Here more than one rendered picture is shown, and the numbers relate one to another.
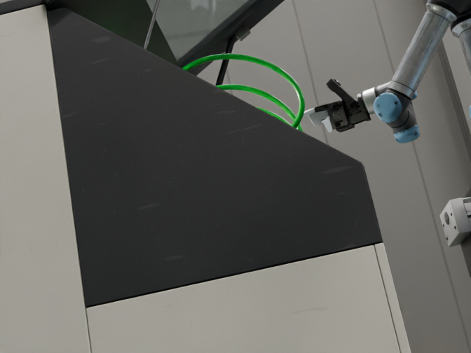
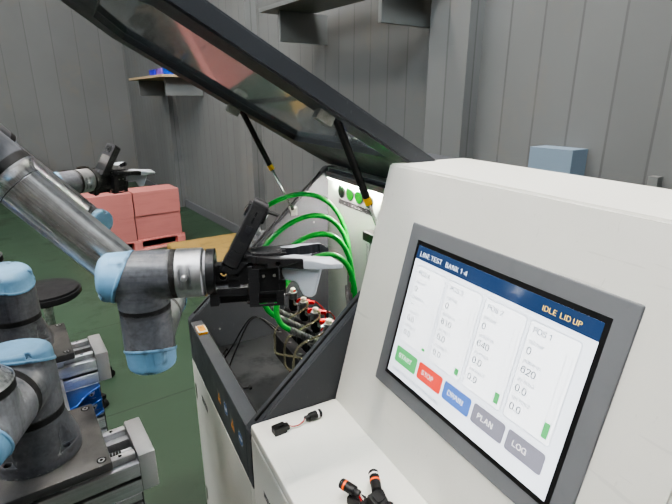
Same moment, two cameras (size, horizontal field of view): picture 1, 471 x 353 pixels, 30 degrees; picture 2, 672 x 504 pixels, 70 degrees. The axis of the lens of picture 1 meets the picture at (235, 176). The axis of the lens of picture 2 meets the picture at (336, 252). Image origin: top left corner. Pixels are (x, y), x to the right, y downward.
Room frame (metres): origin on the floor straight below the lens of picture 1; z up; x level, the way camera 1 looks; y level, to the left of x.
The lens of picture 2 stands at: (3.17, -0.64, 1.69)
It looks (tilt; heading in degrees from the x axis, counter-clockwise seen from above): 18 degrees down; 147
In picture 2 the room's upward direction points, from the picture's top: straight up
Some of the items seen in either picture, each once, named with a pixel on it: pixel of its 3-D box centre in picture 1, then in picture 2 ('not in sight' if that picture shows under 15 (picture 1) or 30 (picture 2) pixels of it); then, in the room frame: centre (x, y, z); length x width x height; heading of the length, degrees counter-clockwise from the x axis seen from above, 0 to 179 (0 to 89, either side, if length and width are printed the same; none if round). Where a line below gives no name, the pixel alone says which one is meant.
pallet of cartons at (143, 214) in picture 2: not in sight; (126, 216); (-2.82, 0.28, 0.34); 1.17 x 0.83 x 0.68; 91
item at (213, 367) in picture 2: not in sight; (221, 385); (1.95, -0.26, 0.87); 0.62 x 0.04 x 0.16; 175
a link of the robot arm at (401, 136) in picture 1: (401, 121); (151, 330); (2.43, -0.52, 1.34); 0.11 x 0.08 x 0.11; 156
